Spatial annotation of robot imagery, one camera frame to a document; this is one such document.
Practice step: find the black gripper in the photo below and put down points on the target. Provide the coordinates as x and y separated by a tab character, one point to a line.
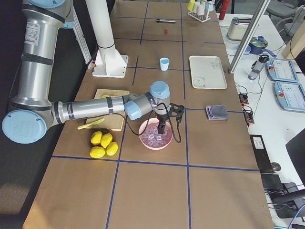
162	118

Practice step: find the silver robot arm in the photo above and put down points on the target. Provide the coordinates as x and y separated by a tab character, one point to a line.
33	114

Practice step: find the pink bowl with ice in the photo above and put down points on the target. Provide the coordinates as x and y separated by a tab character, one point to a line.
151	138

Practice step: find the light blue cup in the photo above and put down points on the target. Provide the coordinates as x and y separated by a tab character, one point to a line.
164	63

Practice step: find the white cup rack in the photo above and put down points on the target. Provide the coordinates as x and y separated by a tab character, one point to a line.
208	7

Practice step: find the pink cup on rack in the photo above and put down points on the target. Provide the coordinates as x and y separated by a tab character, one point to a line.
199	10

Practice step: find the yellow cup on rack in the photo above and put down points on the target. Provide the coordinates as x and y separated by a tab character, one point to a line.
191	4

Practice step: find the wooden cutting board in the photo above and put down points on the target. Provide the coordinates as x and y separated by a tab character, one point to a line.
113	122

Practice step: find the yellow lemon lower right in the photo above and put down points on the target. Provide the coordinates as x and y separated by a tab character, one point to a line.
112	149

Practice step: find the grey purple folded cloth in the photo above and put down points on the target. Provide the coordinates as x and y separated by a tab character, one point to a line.
217	112

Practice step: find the yellow lemon upper right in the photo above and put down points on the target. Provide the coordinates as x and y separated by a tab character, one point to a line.
106	139

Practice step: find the yellow plastic knife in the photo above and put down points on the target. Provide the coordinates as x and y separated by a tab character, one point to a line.
90	124

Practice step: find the yellow lemon far left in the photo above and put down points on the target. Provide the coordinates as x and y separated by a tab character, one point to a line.
96	138

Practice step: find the yellow lemon lower left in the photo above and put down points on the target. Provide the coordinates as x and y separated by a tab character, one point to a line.
97	152

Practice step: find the cream serving tray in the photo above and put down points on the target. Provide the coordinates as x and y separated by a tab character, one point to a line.
207	72

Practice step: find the clear water bottle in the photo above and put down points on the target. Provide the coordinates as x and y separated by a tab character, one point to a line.
258	66

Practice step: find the blue pot with lid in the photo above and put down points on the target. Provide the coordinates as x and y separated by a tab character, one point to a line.
259	45

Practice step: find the upper teach pendant tablet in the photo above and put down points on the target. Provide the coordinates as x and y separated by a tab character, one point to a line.
281	70

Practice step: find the teach pendant tablet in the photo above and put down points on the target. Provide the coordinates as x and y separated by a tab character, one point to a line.
281	70
290	96

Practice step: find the lower teach pendant tablet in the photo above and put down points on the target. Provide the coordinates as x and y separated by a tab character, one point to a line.
290	96

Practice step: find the red bottle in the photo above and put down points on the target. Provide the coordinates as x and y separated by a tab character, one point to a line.
224	6

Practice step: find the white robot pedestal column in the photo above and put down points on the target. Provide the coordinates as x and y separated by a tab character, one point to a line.
109	62

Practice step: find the steel muddler black handle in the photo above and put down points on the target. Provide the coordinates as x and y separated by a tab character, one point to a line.
165	21

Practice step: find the aluminium frame post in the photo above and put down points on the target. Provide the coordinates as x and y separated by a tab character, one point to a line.
262	6

